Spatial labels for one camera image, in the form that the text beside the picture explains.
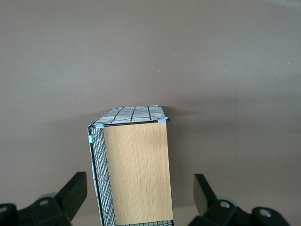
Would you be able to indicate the brown table cover cloth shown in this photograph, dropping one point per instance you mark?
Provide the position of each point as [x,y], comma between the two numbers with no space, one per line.
[150,47]

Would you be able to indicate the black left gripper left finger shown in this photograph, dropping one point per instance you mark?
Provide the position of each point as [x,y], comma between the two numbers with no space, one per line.
[61,207]

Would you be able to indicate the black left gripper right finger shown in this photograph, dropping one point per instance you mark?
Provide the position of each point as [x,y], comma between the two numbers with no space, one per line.
[211,212]

